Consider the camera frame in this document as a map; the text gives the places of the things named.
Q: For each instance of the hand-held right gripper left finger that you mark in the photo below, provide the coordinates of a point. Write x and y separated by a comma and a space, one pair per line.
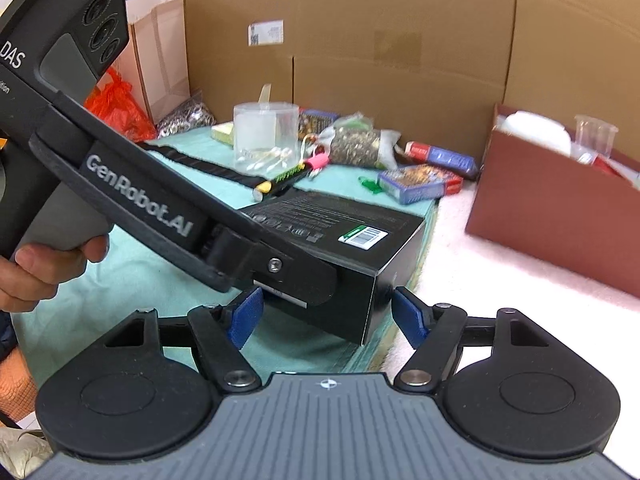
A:
245, 317

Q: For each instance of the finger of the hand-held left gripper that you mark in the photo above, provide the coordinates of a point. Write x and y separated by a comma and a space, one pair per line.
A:
280, 270

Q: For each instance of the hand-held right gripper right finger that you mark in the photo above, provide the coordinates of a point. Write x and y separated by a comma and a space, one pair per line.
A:
410, 317

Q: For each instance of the black cardboard box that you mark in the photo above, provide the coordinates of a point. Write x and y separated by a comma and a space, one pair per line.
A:
325, 220

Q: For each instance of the brown cardboard box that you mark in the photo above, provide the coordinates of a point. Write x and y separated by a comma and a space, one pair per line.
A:
540, 210

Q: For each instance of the clear container with cotton swabs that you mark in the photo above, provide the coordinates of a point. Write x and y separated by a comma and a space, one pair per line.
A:
260, 130

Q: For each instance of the person's left hand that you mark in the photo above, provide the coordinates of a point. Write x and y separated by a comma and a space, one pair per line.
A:
40, 272

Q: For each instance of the pale pink fluffy towel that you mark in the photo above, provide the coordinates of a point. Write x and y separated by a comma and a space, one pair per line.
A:
450, 270

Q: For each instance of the red plastic bag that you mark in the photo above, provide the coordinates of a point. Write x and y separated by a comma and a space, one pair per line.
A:
120, 105

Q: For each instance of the black marker with pink cap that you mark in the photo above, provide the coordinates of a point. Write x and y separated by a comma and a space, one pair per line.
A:
285, 177

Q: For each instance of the teal cloth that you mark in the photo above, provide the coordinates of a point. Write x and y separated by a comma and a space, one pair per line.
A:
150, 280

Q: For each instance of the green plastic clip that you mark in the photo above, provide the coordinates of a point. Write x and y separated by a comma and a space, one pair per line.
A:
370, 186

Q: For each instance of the beige paper shopping bag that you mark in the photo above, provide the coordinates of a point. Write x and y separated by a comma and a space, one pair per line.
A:
160, 50

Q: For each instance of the pile of metal rings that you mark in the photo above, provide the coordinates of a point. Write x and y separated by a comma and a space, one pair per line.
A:
187, 115

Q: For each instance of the dark patterned card box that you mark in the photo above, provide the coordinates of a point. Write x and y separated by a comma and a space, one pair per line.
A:
415, 182
317, 120

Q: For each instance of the clear bag of seeds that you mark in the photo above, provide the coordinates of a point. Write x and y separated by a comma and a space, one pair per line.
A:
355, 145

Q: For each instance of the pale yellow notepad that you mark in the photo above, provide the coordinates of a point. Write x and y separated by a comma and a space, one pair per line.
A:
222, 135

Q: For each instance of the red and blue card box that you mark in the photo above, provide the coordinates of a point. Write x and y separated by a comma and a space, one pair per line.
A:
445, 157

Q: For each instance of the white ceramic bowl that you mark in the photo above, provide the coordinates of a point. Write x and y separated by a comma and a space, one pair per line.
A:
535, 130

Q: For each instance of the white shipping label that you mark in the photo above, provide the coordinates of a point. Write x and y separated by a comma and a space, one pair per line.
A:
266, 33

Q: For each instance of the white crumpled plastic bag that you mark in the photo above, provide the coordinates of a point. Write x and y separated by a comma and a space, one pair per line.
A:
22, 447

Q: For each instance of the clear plastic cup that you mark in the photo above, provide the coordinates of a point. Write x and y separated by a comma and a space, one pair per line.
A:
595, 135

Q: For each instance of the brown cardboard backdrop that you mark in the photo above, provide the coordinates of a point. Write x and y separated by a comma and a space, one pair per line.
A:
400, 10

